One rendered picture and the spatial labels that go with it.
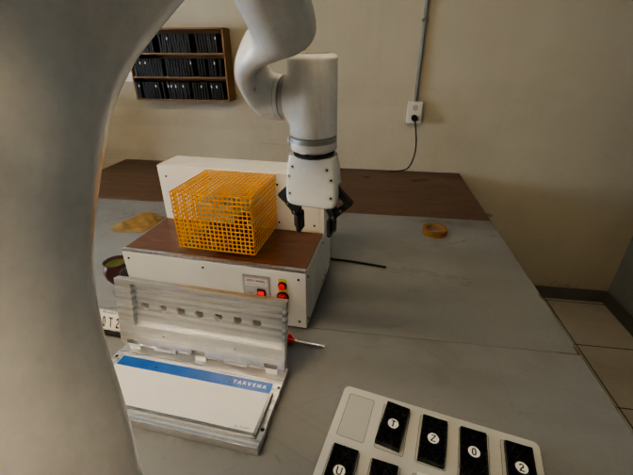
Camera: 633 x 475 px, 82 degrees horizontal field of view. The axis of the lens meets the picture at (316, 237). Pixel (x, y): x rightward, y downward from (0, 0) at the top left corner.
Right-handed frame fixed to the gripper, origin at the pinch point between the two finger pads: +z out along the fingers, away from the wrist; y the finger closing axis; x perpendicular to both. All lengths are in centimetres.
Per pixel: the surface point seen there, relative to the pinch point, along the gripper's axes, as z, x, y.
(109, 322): 35, -11, -58
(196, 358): 35.7, -12.9, -27.3
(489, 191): 61, 184, 54
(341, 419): 36.9, -15.9, 11.0
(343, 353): 38.9, 3.2, 6.0
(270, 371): 35.5, -10.6, -8.0
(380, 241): 43, 68, 3
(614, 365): 135, 130, 133
